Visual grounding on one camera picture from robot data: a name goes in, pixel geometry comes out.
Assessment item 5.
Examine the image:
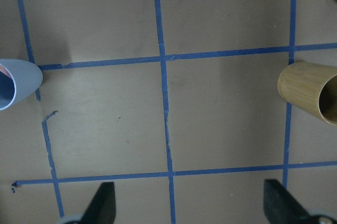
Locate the pink chopstick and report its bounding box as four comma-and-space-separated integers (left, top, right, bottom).
0, 65, 12, 79

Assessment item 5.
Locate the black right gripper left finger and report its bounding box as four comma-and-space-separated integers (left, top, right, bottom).
79, 182, 116, 224

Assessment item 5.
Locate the bamboo cylinder holder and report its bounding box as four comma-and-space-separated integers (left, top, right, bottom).
277, 61, 336, 126

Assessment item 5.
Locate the light blue plastic cup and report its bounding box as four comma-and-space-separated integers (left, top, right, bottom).
1, 59, 43, 110

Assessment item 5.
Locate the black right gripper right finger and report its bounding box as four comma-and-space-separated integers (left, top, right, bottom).
263, 179, 319, 224

